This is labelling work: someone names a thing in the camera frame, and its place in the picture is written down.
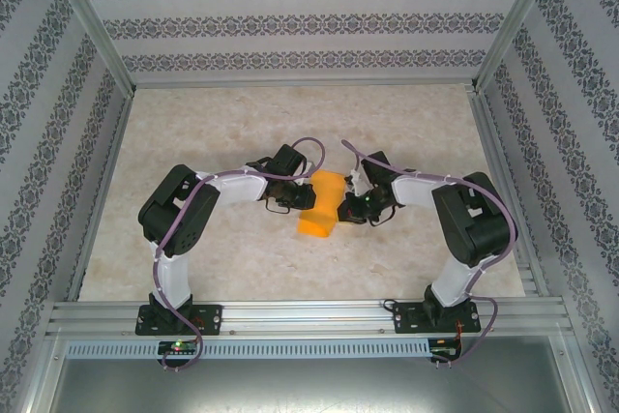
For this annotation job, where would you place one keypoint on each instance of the aluminium frame post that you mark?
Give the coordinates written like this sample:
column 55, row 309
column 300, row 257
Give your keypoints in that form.
column 522, row 11
column 87, row 11

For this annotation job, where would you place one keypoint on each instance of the controller board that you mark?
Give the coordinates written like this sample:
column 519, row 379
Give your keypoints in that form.
column 176, row 346
column 442, row 350

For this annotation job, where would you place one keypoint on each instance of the orange paper sheet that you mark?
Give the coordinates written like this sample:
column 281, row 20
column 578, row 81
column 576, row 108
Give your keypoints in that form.
column 321, row 205

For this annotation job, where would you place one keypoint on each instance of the grey metal sheet panel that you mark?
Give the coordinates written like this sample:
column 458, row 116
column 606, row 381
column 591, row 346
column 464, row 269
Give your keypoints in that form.
column 309, row 384

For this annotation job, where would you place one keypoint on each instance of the right controller board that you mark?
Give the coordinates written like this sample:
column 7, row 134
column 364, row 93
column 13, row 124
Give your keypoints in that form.
column 442, row 350

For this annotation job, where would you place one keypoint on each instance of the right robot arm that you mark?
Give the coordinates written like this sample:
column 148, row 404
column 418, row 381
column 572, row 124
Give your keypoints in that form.
column 416, row 193

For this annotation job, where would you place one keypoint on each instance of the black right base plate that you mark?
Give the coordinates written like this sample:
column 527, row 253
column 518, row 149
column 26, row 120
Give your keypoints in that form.
column 406, row 318

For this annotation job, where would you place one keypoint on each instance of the left controller board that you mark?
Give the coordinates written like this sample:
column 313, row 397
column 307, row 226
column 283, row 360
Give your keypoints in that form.
column 176, row 346

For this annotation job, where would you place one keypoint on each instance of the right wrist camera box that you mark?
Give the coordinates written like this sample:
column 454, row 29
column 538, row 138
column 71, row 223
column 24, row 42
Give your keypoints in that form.
column 355, row 183

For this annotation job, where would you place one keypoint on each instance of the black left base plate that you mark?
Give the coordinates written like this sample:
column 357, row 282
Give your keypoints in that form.
column 213, row 318

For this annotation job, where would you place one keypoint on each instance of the aluminium mounting rail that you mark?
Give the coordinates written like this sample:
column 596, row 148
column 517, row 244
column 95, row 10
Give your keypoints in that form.
column 300, row 316

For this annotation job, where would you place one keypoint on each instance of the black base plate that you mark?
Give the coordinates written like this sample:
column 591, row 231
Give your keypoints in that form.
column 406, row 318
column 213, row 318

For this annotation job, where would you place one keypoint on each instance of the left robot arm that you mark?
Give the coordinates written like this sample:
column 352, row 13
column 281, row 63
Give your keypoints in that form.
column 232, row 193

